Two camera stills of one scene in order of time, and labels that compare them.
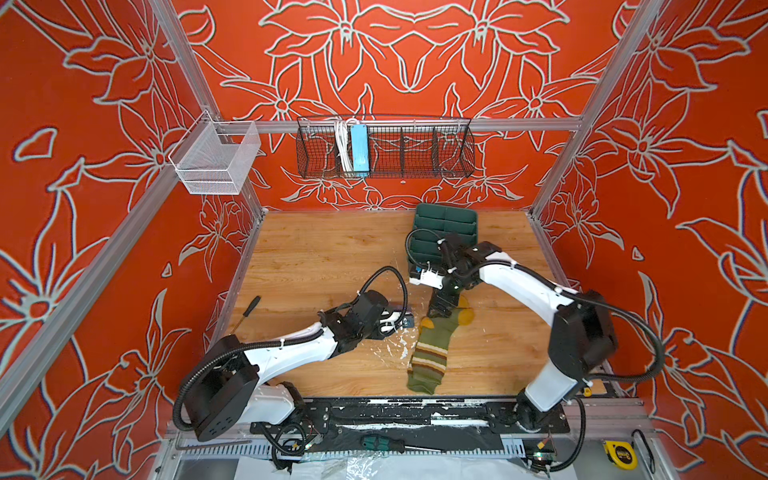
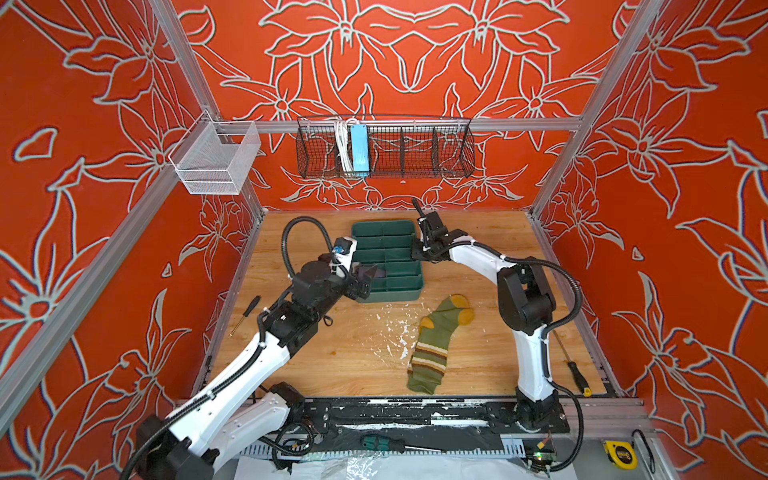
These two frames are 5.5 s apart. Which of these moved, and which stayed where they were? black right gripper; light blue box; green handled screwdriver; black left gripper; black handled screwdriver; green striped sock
Moved: black left gripper; black right gripper
Stayed: green handled screwdriver; black handled screwdriver; light blue box; green striped sock
